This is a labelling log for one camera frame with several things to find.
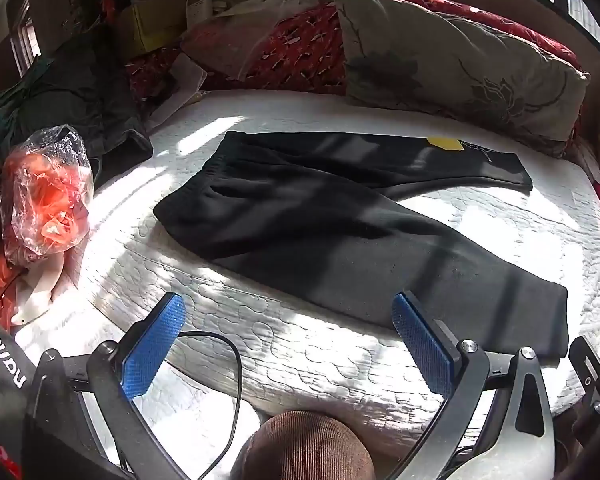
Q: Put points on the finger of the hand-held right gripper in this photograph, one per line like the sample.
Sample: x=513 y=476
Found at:
x=587 y=360

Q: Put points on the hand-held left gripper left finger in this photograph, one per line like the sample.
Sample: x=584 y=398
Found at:
x=152 y=345

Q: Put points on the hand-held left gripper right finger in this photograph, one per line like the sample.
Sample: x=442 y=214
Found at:
x=422 y=350

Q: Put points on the black pants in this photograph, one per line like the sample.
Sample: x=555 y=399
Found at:
x=305 y=220

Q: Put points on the orange and white cloth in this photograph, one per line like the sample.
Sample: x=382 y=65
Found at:
x=35 y=290

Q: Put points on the white quilted bed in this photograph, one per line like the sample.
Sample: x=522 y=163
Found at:
x=290 y=340

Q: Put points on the person's brown trouser leg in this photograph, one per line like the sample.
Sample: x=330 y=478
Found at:
x=310 y=447

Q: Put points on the clear bag with orange contents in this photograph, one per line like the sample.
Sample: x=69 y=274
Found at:
x=45 y=200

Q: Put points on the dark green clothing pile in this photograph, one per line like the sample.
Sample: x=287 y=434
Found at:
x=80 y=95

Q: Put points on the beige floral pillow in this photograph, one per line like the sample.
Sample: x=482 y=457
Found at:
x=455 y=60

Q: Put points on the clear plastic bag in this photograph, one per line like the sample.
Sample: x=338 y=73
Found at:
x=230 y=40

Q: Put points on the red patterned blanket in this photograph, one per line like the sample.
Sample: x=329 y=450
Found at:
x=300 y=55

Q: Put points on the yellow cardboard box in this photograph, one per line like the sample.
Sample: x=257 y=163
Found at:
x=152 y=25

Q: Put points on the white bottle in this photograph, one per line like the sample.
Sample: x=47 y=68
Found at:
x=200 y=7

